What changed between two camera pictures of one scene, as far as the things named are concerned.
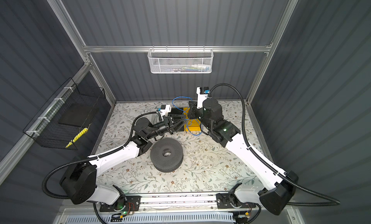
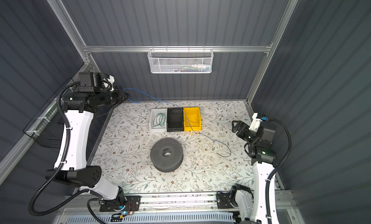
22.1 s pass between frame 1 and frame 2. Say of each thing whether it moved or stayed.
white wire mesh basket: stayed
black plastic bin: stayed
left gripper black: moved
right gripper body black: moved
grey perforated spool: stayed
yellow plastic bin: stayed
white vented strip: stayed
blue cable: moved
